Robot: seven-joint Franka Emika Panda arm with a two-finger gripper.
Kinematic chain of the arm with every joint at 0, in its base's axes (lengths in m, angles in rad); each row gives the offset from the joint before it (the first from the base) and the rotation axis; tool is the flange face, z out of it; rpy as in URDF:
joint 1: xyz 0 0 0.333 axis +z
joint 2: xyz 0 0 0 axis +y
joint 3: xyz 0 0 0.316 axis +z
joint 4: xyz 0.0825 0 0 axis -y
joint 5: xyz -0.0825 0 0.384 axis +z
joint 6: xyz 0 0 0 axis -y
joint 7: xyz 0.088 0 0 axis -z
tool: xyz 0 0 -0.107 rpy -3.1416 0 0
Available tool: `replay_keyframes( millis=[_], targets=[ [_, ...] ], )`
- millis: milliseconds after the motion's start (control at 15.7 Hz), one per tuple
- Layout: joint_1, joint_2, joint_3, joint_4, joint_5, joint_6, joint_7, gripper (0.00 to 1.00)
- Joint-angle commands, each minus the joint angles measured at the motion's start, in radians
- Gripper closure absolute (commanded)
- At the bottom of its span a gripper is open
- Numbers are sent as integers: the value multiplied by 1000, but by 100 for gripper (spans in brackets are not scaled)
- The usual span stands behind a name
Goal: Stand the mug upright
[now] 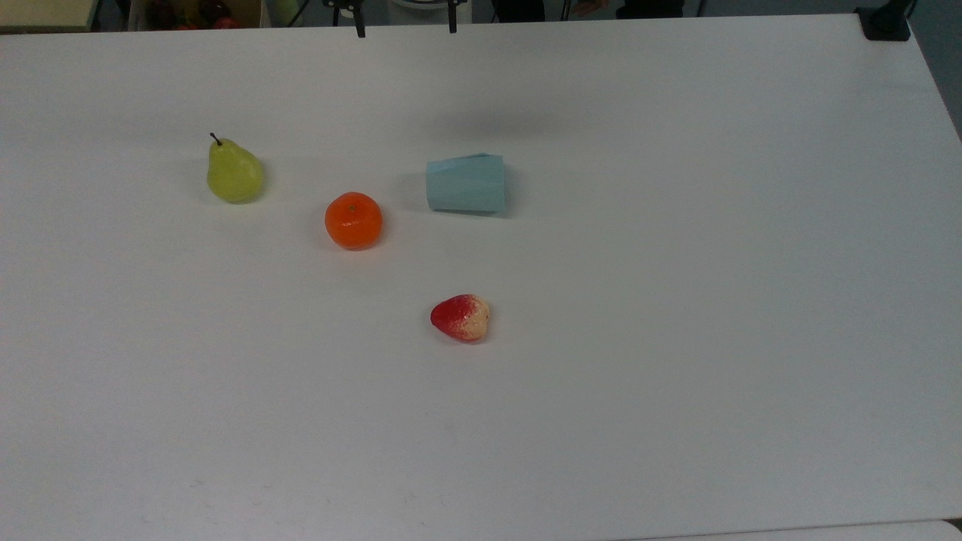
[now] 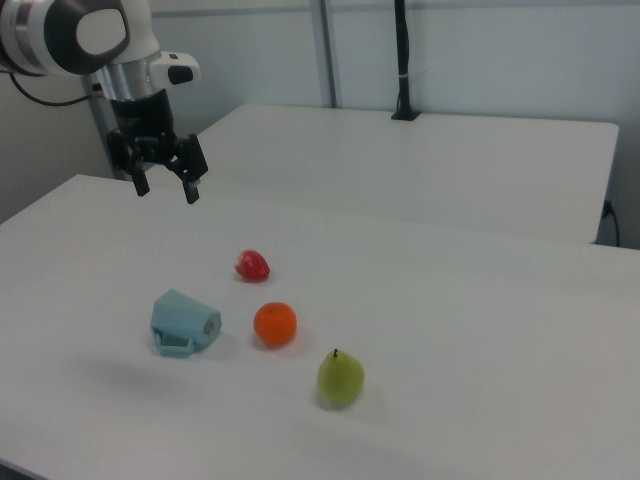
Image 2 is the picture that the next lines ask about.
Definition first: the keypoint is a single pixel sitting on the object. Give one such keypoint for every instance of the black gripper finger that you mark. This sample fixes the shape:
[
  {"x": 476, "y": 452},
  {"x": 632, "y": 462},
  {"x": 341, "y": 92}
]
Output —
[
  {"x": 141, "y": 182},
  {"x": 192, "y": 170}
]

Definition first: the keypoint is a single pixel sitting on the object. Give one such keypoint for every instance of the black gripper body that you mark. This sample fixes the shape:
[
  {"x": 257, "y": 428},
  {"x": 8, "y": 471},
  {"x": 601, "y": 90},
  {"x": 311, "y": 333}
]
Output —
[{"x": 145, "y": 120}]

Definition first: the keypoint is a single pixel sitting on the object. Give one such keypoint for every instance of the light blue hexagonal mug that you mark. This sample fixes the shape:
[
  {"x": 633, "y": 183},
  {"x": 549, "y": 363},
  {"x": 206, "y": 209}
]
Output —
[{"x": 180, "y": 320}]

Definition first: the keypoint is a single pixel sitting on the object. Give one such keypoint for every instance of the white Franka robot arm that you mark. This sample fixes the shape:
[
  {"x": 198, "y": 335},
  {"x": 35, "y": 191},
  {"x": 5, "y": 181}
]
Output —
[{"x": 60, "y": 35}]

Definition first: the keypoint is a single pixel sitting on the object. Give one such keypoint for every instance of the orange fruit toy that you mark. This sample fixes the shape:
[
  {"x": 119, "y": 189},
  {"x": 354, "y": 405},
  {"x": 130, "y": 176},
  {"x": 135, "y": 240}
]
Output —
[{"x": 275, "y": 325}]

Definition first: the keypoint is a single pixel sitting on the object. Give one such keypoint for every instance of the white side table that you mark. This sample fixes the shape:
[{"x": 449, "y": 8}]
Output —
[{"x": 400, "y": 170}]

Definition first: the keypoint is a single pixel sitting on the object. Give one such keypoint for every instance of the green pear toy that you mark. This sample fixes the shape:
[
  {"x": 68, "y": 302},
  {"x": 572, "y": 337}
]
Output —
[{"x": 341, "y": 380}]

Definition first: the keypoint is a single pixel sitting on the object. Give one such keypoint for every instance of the black camera pole with base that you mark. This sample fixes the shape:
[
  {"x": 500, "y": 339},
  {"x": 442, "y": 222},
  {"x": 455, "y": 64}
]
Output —
[{"x": 402, "y": 60}]

